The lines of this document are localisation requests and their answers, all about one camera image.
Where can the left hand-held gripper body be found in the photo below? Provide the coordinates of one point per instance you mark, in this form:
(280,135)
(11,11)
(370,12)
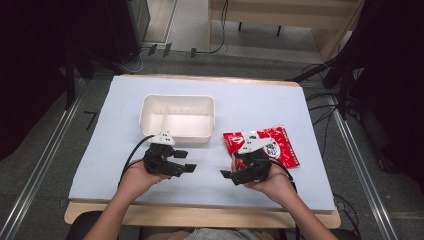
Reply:
(159,160)

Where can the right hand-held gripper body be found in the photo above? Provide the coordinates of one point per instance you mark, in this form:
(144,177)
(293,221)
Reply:
(255,166)

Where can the red snack packet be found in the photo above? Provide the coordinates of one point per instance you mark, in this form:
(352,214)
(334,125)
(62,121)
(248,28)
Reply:
(283,150)

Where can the white plastic container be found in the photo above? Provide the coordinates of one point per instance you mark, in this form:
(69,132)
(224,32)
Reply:
(178,116)

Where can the person's right hand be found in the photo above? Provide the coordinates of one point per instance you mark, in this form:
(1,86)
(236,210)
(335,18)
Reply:
(271,185)

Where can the person's left hand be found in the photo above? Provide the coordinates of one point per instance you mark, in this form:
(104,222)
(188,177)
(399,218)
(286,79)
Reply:
(138,178)

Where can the white table mat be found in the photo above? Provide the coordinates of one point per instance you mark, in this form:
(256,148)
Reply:
(213,186)

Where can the wooden table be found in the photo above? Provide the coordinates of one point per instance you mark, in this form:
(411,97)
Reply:
(200,218)

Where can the person's grey clothing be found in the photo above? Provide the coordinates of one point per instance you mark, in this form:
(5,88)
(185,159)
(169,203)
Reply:
(220,234)

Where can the black chair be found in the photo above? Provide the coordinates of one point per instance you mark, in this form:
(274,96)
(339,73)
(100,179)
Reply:
(83,226)

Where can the black stand leg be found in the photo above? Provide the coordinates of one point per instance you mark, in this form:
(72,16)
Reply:
(70,83)

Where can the light wooden bench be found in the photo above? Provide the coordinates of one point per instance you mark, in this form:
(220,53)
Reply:
(286,13)

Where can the black curtain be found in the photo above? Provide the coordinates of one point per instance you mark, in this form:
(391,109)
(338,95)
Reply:
(36,63)
(390,83)

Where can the metal floor rail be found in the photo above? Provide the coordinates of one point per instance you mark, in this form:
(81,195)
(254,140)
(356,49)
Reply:
(363,173)
(36,166)

